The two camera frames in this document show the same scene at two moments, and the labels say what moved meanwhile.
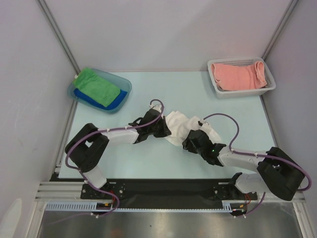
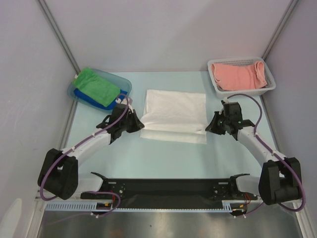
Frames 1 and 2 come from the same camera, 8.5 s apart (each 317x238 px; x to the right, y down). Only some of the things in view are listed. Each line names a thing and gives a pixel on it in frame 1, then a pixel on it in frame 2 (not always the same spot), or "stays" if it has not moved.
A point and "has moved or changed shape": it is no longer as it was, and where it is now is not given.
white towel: x=180 y=125 has moved or changed shape
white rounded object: x=11 y=219 stays
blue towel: x=79 y=94 stays
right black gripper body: x=191 y=141 → x=218 y=123
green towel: x=96 y=87 stays
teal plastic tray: x=122 y=84 stays
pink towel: x=227 y=78 stays
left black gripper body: x=158 y=130 → x=130 y=124
